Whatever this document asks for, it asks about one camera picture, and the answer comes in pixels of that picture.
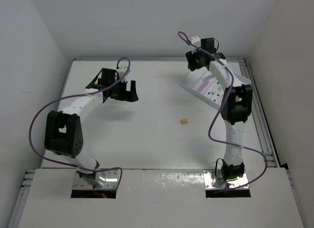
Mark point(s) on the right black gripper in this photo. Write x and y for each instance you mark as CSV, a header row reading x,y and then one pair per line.
x,y
193,64

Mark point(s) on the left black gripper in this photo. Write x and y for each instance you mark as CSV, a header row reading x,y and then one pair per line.
x,y
127,95

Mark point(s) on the pink highlighter stick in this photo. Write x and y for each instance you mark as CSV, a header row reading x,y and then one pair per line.
x,y
202,86

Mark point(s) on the orange capped clear tube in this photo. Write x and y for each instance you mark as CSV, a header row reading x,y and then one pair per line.
x,y
203,79

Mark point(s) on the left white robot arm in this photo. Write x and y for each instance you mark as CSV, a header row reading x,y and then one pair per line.
x,y
63,135

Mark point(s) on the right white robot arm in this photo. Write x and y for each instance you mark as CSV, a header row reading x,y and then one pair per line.
x,y
235,107

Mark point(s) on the white divided tray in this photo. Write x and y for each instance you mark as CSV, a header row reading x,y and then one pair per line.
x,y
210,85

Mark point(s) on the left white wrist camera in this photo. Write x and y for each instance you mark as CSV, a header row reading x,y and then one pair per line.
x,y
122,73

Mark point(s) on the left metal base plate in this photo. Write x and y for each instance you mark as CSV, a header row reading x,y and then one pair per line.
x,y
107,180

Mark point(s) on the metal base plate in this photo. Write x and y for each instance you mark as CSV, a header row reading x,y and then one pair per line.
x,y
107,180
212,181

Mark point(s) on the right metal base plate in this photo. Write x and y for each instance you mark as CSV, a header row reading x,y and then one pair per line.
x,y
212,181

